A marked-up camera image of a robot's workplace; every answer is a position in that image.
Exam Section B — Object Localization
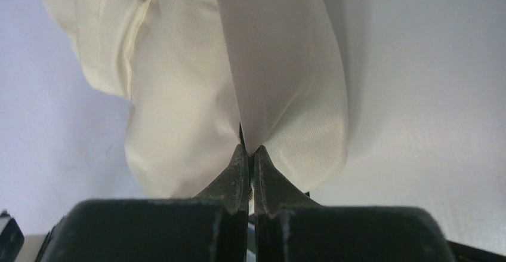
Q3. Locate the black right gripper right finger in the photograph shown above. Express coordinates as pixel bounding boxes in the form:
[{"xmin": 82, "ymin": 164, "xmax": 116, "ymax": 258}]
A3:
[{"xmin": 254, "ymin": 147, "xmax": 454, "ymax": 261}]

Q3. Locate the cream canvas student bag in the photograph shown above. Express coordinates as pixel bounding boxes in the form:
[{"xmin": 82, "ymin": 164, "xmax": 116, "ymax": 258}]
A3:
[{"xmin": 42, "ymin": 0, "xmax": 348, "ymax": 198}]

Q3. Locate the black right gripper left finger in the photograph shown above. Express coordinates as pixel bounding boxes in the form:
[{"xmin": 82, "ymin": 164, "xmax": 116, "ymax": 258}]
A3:
[{"xmin": 40, "ymin": 146, "xmax": 249, "ymax": 261}]

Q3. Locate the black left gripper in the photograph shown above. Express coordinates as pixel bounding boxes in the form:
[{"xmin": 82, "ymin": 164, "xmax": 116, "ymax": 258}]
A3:
[{"xmin": 1, "ymin": 211, "xmax": 24, "ymax": 262}]

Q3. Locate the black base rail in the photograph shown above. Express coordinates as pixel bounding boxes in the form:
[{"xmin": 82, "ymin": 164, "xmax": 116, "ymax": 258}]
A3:
[{"xmin": 448, "ymin": 241, "xmax": 506, "ymax": 262}]

